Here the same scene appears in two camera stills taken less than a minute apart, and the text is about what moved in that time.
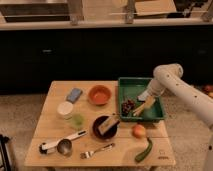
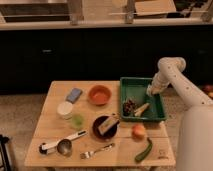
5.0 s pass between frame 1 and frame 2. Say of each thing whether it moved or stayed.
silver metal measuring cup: stayed
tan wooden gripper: moved
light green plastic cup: stayed
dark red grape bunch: stayed
